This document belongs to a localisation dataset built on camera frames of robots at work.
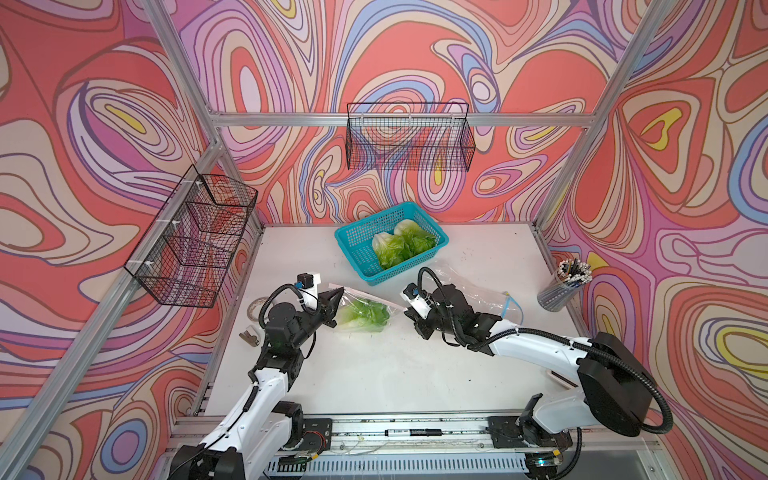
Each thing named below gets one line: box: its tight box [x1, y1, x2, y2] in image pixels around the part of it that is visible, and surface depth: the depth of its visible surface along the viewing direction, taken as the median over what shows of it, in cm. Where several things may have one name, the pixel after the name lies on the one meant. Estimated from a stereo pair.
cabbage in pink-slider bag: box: [336, 299, 390, 333], surface depth 83 cm
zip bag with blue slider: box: [421, 259, 524, 325], surface depth 98 cm
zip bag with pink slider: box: [328, 283, 407, 333], surface depth 83 cm
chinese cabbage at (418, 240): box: [394, 219, 438, 257], surface depth 106 cm
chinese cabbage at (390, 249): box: [372, 232, 413, 269], surface depth 102 cm
